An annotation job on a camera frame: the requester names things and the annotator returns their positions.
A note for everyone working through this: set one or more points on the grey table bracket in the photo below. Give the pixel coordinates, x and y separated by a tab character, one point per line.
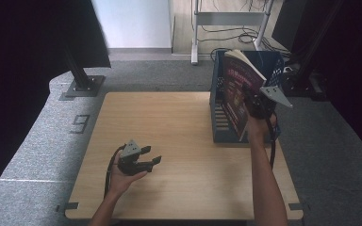
69	206
297	206

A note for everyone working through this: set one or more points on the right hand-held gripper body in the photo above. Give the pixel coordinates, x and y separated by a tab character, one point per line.
265	100

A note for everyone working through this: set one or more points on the purple magazine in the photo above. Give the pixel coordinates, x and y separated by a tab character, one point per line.
237	91

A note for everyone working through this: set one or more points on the person's left hand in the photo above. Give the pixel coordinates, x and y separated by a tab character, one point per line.
122	183

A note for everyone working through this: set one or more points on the black post with base plate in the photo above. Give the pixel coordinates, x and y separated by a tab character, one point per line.
83	82

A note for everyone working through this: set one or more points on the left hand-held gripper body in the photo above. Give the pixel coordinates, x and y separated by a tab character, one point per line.
130	161

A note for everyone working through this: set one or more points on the person's right hand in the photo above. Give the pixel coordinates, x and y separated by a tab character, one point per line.
257	128

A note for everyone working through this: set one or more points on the blue plastic file rack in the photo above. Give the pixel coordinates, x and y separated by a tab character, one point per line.
220	132

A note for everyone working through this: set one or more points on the black metal stand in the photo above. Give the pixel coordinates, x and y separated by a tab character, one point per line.
301	83

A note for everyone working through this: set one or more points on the black curtain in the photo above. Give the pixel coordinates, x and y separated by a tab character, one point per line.
358	78
19	78

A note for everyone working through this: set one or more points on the white metal stand frame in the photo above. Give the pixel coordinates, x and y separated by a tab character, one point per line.
229	18

